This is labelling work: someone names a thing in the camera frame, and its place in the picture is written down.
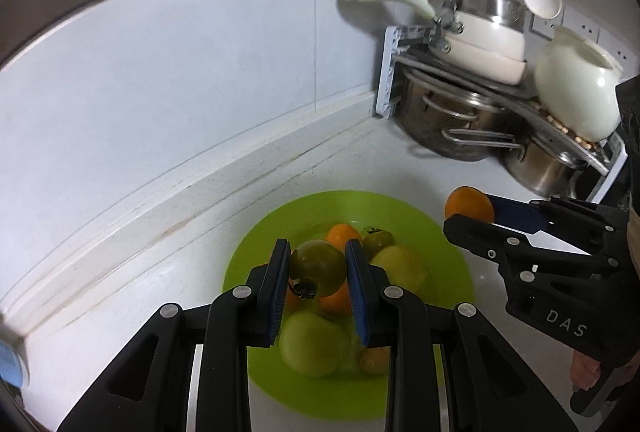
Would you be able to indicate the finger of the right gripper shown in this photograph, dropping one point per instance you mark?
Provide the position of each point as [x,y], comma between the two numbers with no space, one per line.
[520,216]
[510,249]

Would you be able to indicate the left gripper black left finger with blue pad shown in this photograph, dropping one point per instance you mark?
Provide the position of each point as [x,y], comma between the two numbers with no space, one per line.
[146,386]

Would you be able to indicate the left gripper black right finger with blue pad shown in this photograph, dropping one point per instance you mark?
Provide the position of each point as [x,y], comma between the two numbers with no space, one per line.
[448,366]

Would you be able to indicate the small orange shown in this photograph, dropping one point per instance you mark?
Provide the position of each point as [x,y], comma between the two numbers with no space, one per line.
[470,202]
[339,236]

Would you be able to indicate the yellow brown round fruit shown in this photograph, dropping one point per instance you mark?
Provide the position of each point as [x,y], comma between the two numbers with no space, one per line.
[374,361]

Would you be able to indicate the small yellow green fruit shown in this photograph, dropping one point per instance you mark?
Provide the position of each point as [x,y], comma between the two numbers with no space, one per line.
[374,241]

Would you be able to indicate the large orange with stem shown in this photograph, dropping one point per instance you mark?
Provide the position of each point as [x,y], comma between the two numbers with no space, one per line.
[335,304]

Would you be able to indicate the dark green round fruit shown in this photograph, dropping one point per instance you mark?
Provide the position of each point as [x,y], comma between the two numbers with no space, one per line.
[316,269]

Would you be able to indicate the person's hand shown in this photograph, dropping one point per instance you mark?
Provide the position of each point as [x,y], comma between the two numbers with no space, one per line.
[584,371]

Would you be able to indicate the small steel pot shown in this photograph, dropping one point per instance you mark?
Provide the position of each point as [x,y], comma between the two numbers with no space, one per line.
[543,168]

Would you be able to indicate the white metal pot rack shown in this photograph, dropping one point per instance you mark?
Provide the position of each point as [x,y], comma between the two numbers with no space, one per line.
[405,48]

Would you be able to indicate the black knife block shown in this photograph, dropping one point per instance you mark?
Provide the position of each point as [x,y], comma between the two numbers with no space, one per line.
[624,192]

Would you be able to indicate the green apple back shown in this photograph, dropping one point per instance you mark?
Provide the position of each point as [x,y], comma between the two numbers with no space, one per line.
[402,267]

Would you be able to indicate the green apple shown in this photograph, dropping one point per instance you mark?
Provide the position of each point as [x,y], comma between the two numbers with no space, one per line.
[402,267]
[313,345]

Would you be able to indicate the large steel pot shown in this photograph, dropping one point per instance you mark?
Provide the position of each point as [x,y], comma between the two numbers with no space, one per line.
[452,121]

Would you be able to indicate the green plate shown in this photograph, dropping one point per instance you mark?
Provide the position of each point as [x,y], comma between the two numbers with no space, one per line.
[348,394]

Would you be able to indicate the white ceramic pot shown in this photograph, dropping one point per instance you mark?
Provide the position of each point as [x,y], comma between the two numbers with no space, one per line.
[576,82]

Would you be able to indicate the blue white bottle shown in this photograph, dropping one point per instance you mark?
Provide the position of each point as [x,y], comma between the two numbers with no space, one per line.
[13,369]

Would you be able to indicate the green apple front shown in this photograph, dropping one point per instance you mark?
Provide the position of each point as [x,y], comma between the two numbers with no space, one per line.
[313,345]

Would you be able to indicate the small orange on plate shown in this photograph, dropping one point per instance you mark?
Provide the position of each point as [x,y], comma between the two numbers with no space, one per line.
[339,236]

